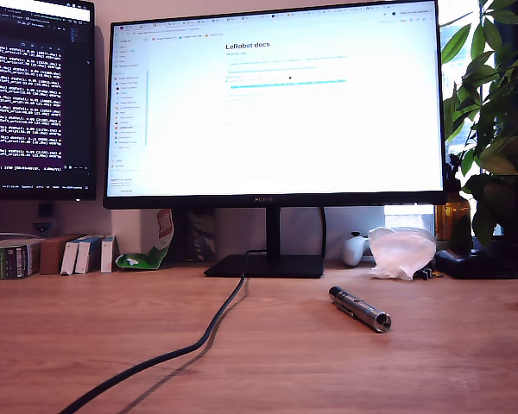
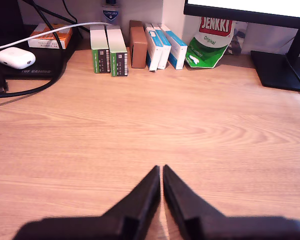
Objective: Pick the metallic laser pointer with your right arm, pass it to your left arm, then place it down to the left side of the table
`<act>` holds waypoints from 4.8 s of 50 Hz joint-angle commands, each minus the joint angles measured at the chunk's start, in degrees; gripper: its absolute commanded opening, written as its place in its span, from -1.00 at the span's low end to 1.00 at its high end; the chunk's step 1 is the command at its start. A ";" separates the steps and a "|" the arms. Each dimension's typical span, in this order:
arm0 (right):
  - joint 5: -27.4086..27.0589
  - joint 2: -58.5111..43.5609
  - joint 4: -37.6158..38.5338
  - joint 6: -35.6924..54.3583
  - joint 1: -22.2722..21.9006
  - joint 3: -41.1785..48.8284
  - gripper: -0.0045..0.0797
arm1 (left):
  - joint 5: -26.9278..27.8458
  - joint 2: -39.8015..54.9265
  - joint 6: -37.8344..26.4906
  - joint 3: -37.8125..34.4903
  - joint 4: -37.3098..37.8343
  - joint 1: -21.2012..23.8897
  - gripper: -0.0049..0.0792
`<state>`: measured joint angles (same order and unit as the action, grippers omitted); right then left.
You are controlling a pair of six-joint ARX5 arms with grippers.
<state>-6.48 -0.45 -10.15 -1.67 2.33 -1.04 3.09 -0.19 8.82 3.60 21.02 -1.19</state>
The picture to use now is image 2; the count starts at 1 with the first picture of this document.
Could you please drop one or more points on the black TUF Gaming laptop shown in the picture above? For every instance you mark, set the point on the black TUF Gaming laptop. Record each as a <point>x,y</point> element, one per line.
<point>47,62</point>

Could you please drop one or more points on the green and white box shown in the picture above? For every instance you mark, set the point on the green and white box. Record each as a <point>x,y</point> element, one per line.
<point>100,45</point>
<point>117,50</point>

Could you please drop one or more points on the green Jenkki bag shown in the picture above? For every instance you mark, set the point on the green Jenkki bag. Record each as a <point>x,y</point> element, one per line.
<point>210,42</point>

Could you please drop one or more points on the white earbuds case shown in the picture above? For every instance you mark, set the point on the white earbuds case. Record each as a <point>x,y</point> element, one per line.
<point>15,57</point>

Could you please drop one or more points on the black Huawei monitor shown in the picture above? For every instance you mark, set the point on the black Huawei monitor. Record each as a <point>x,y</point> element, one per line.
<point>272,70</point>

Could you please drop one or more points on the white and blue box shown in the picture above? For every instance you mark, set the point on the white and blue box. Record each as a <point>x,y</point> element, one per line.
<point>152,52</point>
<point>165,50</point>
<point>177,47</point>

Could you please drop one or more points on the Cuticura bottle with blue label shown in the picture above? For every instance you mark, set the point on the Cuticura bottle with blue label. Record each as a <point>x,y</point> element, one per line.
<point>110,15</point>

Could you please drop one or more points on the orange and white box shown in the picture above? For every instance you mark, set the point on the orange and white box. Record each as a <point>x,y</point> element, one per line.
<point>65,37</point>

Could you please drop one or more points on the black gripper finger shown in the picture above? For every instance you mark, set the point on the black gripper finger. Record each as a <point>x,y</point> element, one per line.
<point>142,200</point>
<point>182,200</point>

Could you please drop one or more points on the brown cardboard box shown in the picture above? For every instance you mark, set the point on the brown cardboard box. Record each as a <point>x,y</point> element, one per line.
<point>138,47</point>

